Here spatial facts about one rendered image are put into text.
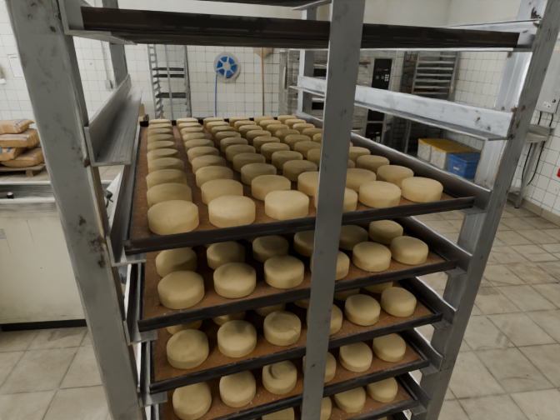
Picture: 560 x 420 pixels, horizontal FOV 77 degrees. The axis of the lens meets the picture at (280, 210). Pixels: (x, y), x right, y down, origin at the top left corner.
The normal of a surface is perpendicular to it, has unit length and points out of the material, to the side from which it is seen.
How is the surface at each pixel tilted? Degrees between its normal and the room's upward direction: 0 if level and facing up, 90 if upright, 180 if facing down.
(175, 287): 0
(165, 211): 0
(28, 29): 90
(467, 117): 90
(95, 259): 90
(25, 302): 90
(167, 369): 0
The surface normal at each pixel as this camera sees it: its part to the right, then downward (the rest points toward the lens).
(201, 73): 0.13, 0.41
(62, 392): 0.03, -0.91
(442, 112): -0.95, 0.11
